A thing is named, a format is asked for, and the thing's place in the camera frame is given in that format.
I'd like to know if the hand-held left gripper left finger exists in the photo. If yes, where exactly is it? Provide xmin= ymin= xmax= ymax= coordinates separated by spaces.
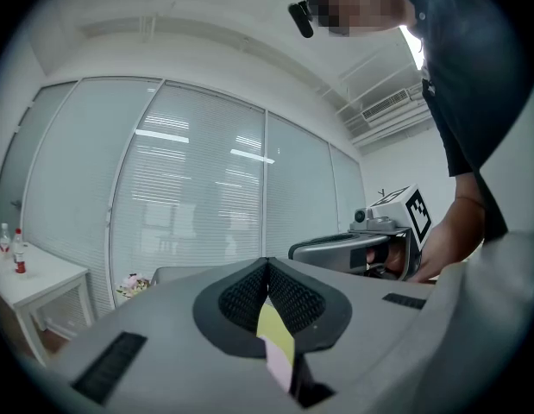
xmin=46 ymin=256 xmax=303 ymax=414

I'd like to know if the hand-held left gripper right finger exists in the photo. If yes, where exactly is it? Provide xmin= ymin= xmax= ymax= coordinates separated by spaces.
xmin=266 ymin=256 xmax=437 ymax=414

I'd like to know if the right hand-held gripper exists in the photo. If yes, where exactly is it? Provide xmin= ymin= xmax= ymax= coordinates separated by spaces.
xmin=287 ymin=183 xmax=434 ymax=282

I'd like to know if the person's right forearm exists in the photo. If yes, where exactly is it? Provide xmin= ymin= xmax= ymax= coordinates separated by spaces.
xmin=415 ymin=172 xmax=487 ymax=285

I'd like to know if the person's right hand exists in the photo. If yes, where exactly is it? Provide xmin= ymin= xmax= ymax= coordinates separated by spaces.
xmin=365 ymin=236 xmax=407 ymax=281

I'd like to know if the pink flower bouquet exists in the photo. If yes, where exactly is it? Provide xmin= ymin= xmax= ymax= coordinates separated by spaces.
xmin=115 ymin=273 xmax=153 ymax=299

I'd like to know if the round table yellow-green tablecloth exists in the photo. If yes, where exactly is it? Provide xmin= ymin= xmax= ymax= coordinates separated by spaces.
xmin=256 ymin=302 xmax=296 ymax=354

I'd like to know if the white square table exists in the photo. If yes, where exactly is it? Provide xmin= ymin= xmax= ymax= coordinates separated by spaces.
xmin=0 ymin=241 xmax=96 ymax=367

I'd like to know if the ceiling air vent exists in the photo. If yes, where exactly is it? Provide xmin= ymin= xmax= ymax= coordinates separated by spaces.
xmin=360 ymin=88 xmax=412 ymax=122

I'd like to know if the ceiling light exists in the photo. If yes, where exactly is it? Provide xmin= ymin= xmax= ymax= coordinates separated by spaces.
xmin=398 ymin=24 xmax=425 ymax=71

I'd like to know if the person's black-clothed body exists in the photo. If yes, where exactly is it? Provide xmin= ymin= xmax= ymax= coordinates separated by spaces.
xmin=391 ymin=0 xmax=531 ymax=242

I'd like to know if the person's head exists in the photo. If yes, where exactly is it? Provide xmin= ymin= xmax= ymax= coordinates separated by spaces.
xmin=307 ymin=0 xmax=419 ymax=39

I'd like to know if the black head camera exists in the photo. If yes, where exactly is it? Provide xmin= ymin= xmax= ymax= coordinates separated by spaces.
xmin=287 ymin=0 xmax=316 ymax=40

